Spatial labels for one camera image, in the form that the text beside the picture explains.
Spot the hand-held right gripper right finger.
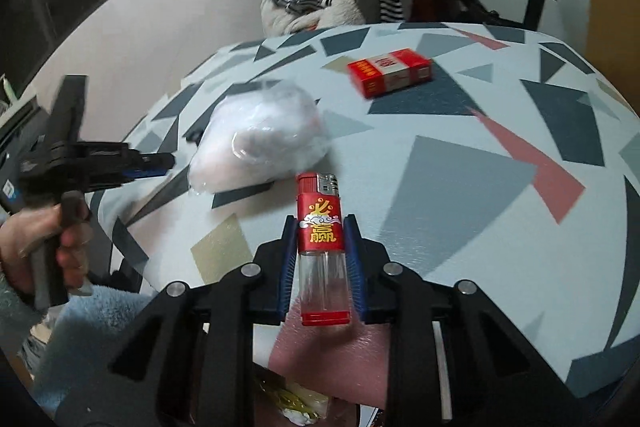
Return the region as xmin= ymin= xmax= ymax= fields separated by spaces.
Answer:
xmin=344 ymin=215 xmax=553 ymax=427

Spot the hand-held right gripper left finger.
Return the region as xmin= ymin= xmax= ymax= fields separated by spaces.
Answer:
xmin=107 ymin=215 xmax=299 ymax=427

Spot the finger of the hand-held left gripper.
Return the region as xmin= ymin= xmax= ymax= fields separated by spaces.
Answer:
xmin=124 ymin=151 xmax=176 ymax=182

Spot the red clear lighter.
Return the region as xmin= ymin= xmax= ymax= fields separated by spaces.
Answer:
xmin=295 ymin=172 xmax=352 ymax=327

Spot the clear bag of white cotton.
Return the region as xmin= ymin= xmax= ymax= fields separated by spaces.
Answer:
xmin=187 ymin=81 xmax=331 ymax=195

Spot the gold foil wrapper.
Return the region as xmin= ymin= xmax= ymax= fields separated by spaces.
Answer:
xmin=260 ymin=377 xmax=331 ymax=425

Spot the person's left hand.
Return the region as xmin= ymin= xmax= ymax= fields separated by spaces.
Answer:
xmin=0 ymin=206 xmax=96 ymax=294

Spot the pale fuzzy fleece garment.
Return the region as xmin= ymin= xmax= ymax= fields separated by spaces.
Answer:
xmin=30 ymin=284 xmax=166 ymax=423

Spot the red cigarette pack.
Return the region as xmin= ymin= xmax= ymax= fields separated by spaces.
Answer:
xmin=347 ymin=48 xmax=433 ymax=100

